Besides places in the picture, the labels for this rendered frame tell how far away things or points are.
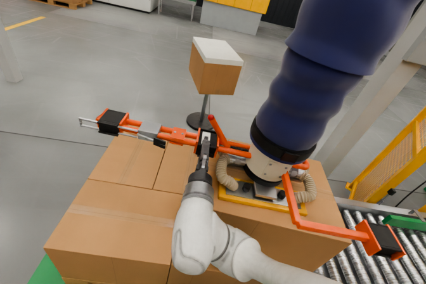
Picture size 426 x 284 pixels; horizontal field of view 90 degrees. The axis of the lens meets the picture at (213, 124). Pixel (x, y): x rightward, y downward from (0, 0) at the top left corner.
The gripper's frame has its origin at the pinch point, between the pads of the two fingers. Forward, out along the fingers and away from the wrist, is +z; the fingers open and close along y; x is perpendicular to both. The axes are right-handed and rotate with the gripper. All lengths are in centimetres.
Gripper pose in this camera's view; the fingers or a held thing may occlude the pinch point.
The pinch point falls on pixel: (205, 142)
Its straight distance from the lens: 79.5
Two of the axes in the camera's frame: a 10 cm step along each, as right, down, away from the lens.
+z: 0.5, -6.0, 8.0
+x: 9.8, 1.9, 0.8
